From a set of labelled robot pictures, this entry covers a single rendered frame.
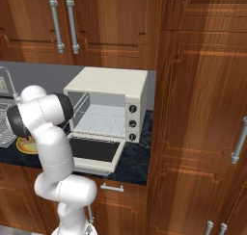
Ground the cream toaster oven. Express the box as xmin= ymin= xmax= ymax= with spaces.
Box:
xmin=63 ymin=66 xmax=150 ymax=144

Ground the tall wooden cupboard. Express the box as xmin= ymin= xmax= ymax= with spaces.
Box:
xmin=145 ymin=0 xmax=247 ymax=235

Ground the silver tall cupboard handle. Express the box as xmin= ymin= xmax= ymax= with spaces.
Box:
xmin=230 ymin=116 xmax=247 ymax=166
xmin=204 ymin=220 xmax=214 ymax=235
xmin=218 ymin=222 xmax=229 ymax=235

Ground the toaster oven door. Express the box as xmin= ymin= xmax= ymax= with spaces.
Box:
xmin=66 ymin=132 xmax=127 ymax=177

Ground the wire toaster oven rack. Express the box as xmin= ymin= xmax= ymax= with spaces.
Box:
xmin=72 ymin=103 xmax=126 ymax=139

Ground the steel tap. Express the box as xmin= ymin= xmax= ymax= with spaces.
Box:
xmin=0 ymin=65 xmax=21 ymax=102

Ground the grey wall socket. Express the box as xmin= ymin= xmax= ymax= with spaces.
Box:
xmin=0 ymin=76 xmax=11 ymax=95

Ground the wooden base cupboard door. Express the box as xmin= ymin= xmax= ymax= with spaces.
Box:
xmin=84 ymin=198 xmax=149 ymax=235
xmin=0 ymin=163 xmax=61 ymax=235

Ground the silver drawer handle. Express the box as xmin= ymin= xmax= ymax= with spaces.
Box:
xmin=99 ymin=182 xmax=125 ymax=194

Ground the silver base cupboard handle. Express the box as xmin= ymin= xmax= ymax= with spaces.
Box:
xmin=87 ymin=204 xmax=96 ymax=225

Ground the wooden drawer front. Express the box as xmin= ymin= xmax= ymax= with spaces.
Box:
xmin=91 ymin=176 xmax=150 ymax=208

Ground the wooden wall cupboard door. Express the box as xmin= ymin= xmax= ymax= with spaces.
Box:
xmin=0 ymin=0 xmax=73 ymax=65
xmin=63 ymin=0 xmax=162 ymax=71

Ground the yellow plate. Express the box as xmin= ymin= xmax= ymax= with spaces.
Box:
xmin=15 ymin=135 xmax=40 ymax=155

